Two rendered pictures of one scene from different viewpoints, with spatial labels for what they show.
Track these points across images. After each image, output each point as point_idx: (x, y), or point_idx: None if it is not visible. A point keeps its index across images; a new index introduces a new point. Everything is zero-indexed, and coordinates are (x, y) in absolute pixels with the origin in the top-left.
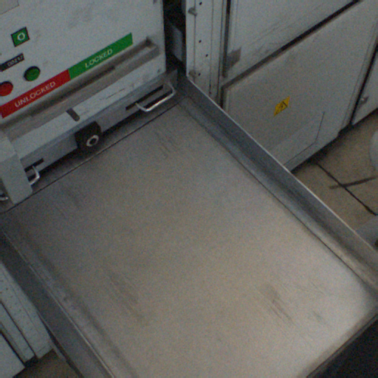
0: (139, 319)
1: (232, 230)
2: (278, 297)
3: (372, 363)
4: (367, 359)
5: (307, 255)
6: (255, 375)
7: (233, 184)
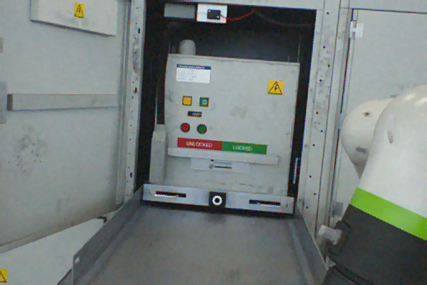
0: (148, 246)
1: (249, 252)
2: (238, 275)
3: None
4: None
5: (283, 275)
6: (174, 283)
7: (276, 244)
